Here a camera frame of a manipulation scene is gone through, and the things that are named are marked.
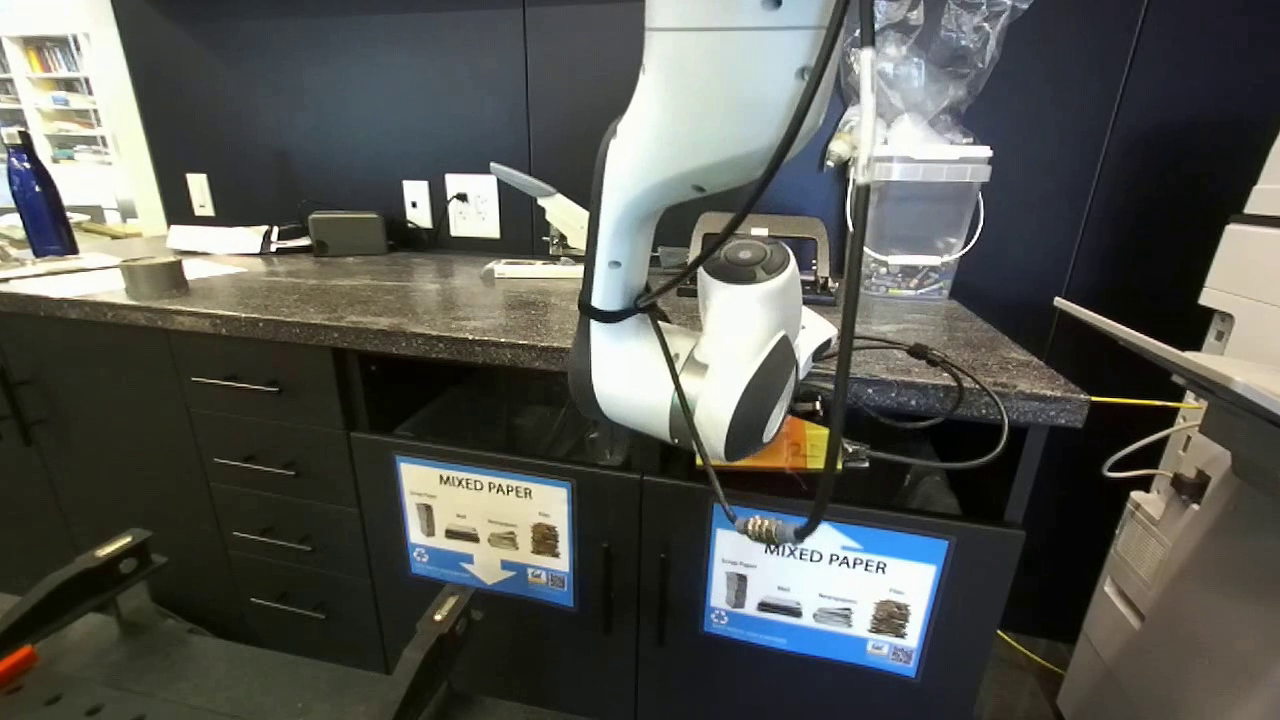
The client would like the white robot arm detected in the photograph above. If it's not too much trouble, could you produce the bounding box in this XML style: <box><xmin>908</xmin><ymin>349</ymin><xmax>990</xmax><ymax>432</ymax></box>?
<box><xmin>571</xmin><ymin>0</ymin><xmax>846</xmax><ymax>460</ymax></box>

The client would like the white stapler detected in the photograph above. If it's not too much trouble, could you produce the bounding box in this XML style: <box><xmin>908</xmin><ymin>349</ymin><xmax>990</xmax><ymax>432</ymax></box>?
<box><xmin>485</xmin><ymin>261</ymin><xmax>583</xmax><ymax>280</ymax></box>

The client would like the grey hole punch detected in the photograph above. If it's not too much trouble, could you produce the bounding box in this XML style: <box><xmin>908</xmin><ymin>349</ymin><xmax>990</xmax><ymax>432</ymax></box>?
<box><xmin>686</xmin><ymin>213</ymin><xmax>832</xmax><ymax>289</ymax></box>

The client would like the left mixed paper sign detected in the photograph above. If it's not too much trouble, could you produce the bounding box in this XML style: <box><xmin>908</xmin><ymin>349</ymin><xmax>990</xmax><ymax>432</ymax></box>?
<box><xmin>390</xmin><ymin>451</ymin><xmax>577</xmax><ymax>607</ymax></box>

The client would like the mixed paper sign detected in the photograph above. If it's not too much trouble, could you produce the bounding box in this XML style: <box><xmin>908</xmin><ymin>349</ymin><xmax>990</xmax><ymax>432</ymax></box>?
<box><xmin>704</xmin><ymin>513</ymin><xmax>950</xmax><ymax>681</ymax></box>
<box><xmin>390</xmin><ymin>451</ymin><xmax>577</xmax><ymax>607</ymax></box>

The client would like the right mixed paper sign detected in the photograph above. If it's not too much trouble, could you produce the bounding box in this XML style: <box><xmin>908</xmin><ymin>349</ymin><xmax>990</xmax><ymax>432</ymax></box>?
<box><xmin>704</xmin><ymin>513</ymin><xmax>950</xmax><ymax>681</ymax></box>

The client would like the clear plastic bucket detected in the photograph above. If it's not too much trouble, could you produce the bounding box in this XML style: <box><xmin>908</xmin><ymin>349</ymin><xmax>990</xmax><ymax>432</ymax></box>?
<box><xmin>846</xmin><ymin>145</ymin><xmax>990</xmax><ymax>301</ymax></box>

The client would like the dark grey box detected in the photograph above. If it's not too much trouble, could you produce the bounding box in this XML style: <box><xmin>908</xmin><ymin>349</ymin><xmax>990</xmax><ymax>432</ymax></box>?
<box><xmin>307</xmin><ymin>213</ymin><xmax>387</xmax><ymax>255</ymax></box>

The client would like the black stand leg centre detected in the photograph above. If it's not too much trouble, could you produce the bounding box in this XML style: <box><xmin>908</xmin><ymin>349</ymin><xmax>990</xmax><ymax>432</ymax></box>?
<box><xmin>385</xmin><ymin>584</ymin><xmax>472</xmax><ymax>720</ymax></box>

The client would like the black stand leg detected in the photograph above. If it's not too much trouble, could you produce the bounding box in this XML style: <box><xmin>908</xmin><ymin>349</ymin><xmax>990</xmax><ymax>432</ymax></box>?
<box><xmin>0</xmin><ymin>528</ymin><xmax>164</xmax><ymax>687</ymax></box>
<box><xmin>385</xmin><ymin>584</ymin><xmax>472</xmax><ymax>720</ymax></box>

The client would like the clear plastic bag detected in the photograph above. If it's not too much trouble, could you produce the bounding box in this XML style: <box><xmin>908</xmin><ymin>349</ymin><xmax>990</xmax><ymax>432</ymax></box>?
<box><xmin>822</xmin><ymin>0</ymin><xmax>1034</xmax><ymax>165</ymax></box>

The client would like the black drawer cabinet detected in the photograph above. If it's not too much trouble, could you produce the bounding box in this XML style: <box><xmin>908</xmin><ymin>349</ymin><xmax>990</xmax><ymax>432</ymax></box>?
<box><xmin>173</xmin><ymin>337</ymin><xmax>385</xmax><ymax>666</ymax></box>

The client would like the white paper sheet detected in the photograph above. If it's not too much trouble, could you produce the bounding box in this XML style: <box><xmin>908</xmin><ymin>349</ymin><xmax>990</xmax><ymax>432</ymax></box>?
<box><xmin>164</xmin><ymin>224</ymin><xmax>273</xmax><ymax>255</ymax></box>

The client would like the black stand leg left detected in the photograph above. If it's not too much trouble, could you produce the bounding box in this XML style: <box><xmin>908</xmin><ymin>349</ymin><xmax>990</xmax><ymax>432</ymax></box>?
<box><xmin>0</xmin><ymin>528</ymin><xmax>164</xmax><ymax>687</ymax></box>

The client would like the grey office printer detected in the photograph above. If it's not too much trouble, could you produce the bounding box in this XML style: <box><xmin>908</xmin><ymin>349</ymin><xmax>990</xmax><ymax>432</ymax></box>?
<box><xmin>1054</xmin><ymin>138</ymin><xmax>1280</xmax><ymax>720</ymax></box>

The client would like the blue water bottle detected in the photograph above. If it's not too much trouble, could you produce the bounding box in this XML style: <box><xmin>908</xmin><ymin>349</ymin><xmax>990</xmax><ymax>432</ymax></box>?
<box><xmin>2</xmin><ymin>126</ymin><xmax>81</xmax><ymax>255</ymax></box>

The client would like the white bookshelf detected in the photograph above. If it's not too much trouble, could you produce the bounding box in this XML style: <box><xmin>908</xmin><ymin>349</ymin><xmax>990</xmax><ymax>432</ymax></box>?
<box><xmin>0</xmin><ymin>0</ymin><xmax>167</xmax><ymax>235</ymax></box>

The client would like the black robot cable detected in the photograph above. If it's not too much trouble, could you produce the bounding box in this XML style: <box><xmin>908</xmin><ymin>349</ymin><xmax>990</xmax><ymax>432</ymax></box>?
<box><xmin>577</xmin><ymin>0</ymin><xmax>1014</xmax><ymax>551</ymax></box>

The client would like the orange wrist camera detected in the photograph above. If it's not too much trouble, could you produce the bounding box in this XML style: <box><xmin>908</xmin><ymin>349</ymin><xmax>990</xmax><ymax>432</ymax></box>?
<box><xmin>740</xmin><ymin>414</ymin><xmax>827</xmax><ymax>472</ymax></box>

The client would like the white wall outlet plate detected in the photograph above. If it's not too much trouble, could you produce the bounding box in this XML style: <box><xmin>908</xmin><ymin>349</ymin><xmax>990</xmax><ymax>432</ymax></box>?
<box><xmin>443</xmin><ymin>172</ymin><xmax>498</xmax><ymax>241</ymax></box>

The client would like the white small wall plate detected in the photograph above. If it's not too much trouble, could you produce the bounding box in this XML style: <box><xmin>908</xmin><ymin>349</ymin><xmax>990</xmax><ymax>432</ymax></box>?
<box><xmin>401</xmin><ymin>178</ymin><xmax>437</xmax><ymax>229</ymax></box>

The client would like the white light switch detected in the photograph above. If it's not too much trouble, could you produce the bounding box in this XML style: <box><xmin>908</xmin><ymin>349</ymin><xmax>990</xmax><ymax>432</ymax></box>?
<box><xmin>183</xmin><ymin>172</ymin><xmax>214</xmax><ymax>221</ymax></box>

